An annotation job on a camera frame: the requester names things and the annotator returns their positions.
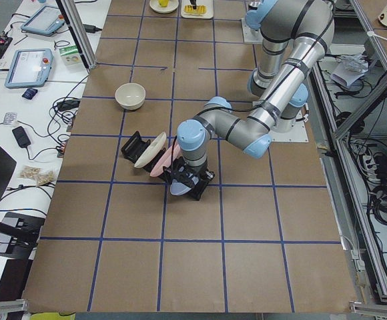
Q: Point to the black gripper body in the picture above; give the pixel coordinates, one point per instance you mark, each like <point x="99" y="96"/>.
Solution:
<point x="197" y="172"/>

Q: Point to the cream plate in rack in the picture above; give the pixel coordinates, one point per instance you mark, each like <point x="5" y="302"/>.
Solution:
<point x="151" y="151"/>

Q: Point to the blue plate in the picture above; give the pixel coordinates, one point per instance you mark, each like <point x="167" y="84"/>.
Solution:
<point x="178" y="188"/>

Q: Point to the pink plate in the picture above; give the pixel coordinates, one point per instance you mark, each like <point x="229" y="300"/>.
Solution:
<point x="166" y="160"/>

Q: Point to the green white carton box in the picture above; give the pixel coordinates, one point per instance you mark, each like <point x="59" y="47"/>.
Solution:
<point x="70" y="55"/>

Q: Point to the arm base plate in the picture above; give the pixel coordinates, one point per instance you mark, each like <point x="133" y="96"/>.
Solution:
<point x="277" y="122"/>
<point x="250" y="35"/>

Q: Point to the aluminium frame post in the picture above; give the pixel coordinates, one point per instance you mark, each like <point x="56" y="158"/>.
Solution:
<point x="73" y="21"/>

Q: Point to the blue teach pendant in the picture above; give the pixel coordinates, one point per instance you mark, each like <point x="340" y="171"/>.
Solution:
<point x="45" y="21"/>
<point x="29" y="68"/>

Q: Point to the cream bowl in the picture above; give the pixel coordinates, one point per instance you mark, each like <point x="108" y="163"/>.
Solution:
<point x="130" y="96"/>

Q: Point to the cream plate under lemon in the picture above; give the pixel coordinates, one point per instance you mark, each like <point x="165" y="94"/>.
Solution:
<point x="172" y="6"/>

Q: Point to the white rectangular tray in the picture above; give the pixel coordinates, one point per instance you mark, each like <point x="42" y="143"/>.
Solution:
<point x="207" y="3"/>

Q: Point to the near blue teach pendant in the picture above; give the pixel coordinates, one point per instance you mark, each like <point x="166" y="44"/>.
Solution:
<point x="29" y="68"/>

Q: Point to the yellow lemon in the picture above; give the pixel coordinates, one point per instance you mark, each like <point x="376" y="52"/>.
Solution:
<point x="163" y="4"/>

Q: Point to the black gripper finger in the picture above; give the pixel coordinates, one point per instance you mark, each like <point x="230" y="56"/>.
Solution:
<point x="194" y="3"/>

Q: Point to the black power adapter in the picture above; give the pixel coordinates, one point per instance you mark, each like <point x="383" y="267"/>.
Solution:
<point x="21" y="137"/>

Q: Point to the black plate rack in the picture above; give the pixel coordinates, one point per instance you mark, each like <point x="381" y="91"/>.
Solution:
<point x="135" y="146"/>

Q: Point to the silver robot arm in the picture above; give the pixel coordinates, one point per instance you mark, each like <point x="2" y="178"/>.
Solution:
<point x="295" y="35"/>

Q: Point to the far blue teach pendant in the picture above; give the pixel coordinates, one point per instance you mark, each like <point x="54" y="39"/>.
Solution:
<point x="45" y="21"/>

